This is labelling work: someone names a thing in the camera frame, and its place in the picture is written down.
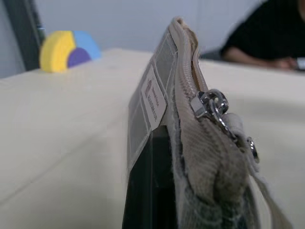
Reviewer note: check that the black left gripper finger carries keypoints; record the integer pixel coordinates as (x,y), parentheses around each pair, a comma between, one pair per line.
(150,190)

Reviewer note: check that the grey grid zipper pouch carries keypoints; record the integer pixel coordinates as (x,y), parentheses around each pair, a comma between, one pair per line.
(209,152)

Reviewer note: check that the person's bare hand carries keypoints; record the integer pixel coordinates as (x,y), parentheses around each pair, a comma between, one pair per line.
(284,63)

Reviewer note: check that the purple foam half-round block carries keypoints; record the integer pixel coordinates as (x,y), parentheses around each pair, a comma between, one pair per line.
(78,57)

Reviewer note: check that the blue foam arch block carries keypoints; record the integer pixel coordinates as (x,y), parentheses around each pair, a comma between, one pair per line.
(87,44)

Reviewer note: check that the person in black shirt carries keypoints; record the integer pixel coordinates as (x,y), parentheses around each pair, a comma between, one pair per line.
(271,31)

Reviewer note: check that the dark upright frame post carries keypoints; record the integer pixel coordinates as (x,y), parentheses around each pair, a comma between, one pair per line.
(25,33)

